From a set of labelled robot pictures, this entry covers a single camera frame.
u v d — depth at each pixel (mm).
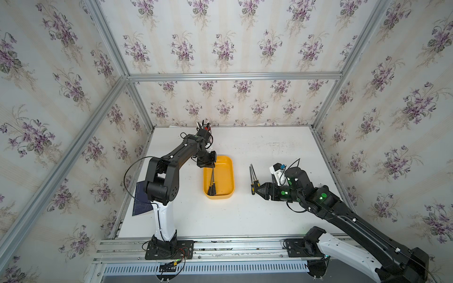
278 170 675
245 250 744
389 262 401
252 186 927
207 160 829
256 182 933
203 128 1073
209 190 898
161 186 520
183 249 731
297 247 721
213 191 860
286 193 618
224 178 976
